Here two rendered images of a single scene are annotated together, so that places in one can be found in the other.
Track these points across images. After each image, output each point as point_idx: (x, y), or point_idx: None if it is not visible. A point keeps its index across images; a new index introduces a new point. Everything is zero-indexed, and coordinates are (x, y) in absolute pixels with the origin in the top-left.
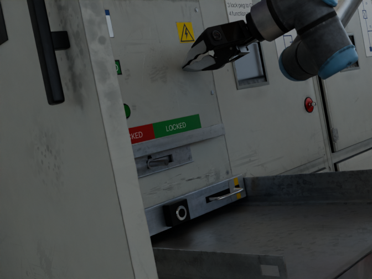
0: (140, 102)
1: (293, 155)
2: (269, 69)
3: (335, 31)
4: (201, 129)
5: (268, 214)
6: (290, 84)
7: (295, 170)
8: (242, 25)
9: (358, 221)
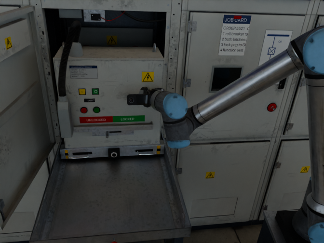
0: (107, 107)
1: (241, 130)
2: None
3: (172, 131)
4: (136, 126)
5: (147, 174)
6: (259, 94)
7: (242, 137)
8: (150, 97)
9: (141, 212)
